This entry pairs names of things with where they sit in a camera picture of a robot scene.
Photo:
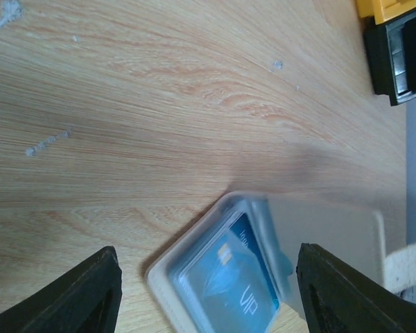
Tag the black bin with blue card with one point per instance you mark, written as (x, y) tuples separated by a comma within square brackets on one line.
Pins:
[(391, 57)]

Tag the yellow bin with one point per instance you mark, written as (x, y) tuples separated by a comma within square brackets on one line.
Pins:
[(384, 10)]

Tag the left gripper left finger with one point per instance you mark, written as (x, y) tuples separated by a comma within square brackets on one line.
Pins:
[(84, 299)]

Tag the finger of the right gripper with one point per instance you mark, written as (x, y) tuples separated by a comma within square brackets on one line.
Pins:
[(400, 269)]

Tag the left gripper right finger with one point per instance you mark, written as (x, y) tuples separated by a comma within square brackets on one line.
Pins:
[(338, 298)]

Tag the blue VIP credit card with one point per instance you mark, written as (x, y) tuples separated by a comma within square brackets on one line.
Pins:
[(223, 281)]

